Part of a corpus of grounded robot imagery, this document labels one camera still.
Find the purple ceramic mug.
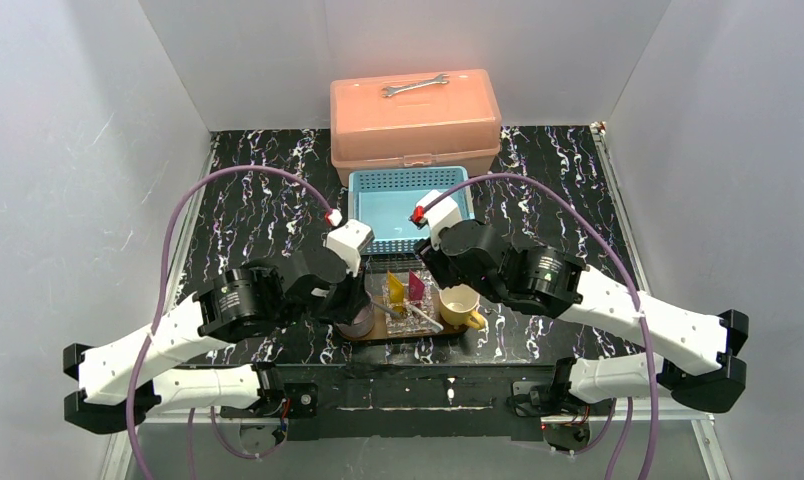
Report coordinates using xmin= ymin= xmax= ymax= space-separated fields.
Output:
xmin=334 ymin=304 xmax=375 ymax=338

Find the silver open-end wrench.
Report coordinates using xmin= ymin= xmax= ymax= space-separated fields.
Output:
xmin=381 ymin=73 xmax=449 ymax=98

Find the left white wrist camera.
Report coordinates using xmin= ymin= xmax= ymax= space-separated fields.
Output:
xmin=323 ymin=209 xmax=374 ymax=277

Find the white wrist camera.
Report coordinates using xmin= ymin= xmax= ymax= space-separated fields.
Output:
xmin=410 ymin=190 xmax=464 ymax=250
xmin=323 ymin=209 xmax=374 ymax=277

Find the salmon plastic toolbox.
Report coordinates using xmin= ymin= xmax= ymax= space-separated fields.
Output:
xmin=330 ymin=69 xmax=502 ymax=185

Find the light blue plastic basket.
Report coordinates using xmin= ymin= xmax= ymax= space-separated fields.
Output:
xmin=348 ymin=166 xmax=468 ymax=255

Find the pink toothpaste tube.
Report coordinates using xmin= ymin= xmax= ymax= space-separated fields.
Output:
xmin=407 ymin=270 xmax=426 ymax=304

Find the white toothbrush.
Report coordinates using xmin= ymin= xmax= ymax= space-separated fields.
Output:
xmin=406 ymin=302 xmax=444 ymax=333

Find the yellow toothpaste tube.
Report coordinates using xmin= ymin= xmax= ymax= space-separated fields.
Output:
xmin=386 ymin=271 xmax=406 ymax=315

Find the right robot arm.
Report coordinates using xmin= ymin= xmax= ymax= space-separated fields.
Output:
xmin=414 ymin=220 xmax=749 ymax=414

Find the brown wooden oval tray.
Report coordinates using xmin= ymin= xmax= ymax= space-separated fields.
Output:
xmin=333 ymin=295 xmax=469 ymax=343

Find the grey toothbrush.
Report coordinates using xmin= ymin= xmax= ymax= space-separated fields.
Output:
xmin=371 ymin=301 xmax=403 ymax=319

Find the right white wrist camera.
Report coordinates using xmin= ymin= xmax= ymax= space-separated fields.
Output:
xmin=410 ymin=190 xmax=464 ymax=250

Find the clear textured glass cup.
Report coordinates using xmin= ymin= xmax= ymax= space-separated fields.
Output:
xmin=383 ymin=271 xmax=443 ymax=338

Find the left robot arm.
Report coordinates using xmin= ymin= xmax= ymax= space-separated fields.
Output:
xmin=63 ymin=247 xmax=371 ymax=434

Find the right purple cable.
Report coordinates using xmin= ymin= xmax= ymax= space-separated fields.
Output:
xmin=415 ymin=173 xmax=660 ymax=480

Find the yellow ceramic mug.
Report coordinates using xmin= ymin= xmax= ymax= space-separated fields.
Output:
xmin=438 ymin=285 xmax=487 ymax=330

